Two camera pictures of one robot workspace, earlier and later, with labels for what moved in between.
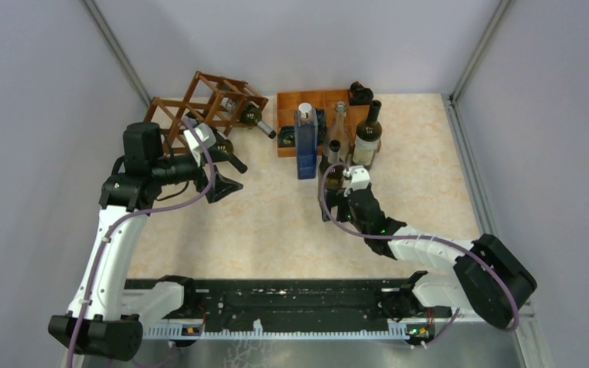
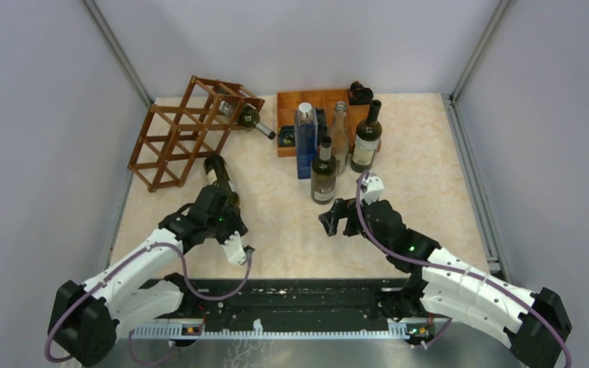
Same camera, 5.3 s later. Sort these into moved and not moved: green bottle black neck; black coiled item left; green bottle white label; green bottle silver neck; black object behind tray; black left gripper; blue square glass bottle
Moved: green bottle black neck; black left gripper; green bottle silver neck
Not moved: black object behind tray; black coiled item left; green bottle white label; blue square glass bottle
